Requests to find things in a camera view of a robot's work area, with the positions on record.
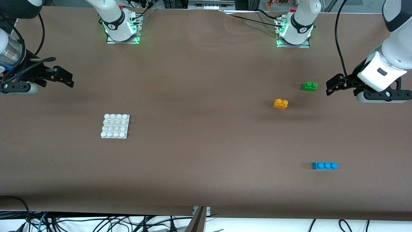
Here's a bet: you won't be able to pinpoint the white studded base plate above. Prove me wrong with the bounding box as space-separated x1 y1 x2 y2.
101 113 130 139

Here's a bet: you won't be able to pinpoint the blue toy block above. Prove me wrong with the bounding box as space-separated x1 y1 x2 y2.
312 162 338 170

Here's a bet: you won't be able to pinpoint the orange dried leaves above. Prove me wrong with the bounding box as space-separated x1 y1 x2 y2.
266 0 290 9

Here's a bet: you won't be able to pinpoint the white power strip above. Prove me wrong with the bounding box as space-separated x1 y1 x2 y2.
188 0 236 11

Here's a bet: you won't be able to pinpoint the brown table cover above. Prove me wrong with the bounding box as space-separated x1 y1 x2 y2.
0 6 412 221

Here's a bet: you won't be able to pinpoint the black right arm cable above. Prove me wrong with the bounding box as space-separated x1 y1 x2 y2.
34 13 45 56

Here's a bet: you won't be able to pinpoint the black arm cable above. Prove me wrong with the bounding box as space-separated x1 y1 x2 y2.
335 0 350 78
34 13 45 56

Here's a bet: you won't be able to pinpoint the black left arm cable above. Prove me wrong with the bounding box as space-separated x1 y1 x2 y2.
335 0 350 78

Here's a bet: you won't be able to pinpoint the teal cable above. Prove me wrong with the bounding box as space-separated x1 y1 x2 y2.
31 212 49 232

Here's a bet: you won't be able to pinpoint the metal table bracket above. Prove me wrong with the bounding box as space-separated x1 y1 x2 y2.
185 206 211 232

